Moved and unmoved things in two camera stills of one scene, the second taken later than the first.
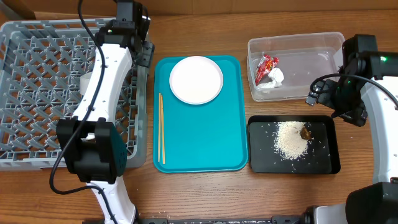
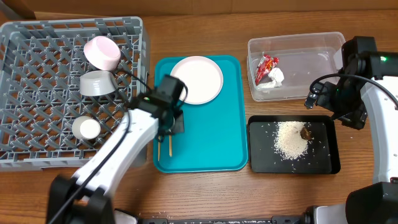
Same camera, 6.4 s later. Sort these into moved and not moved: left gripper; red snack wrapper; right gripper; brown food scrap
Moved: left gripper
Not moved: red snack wrapper; brown food scrap; right gripper
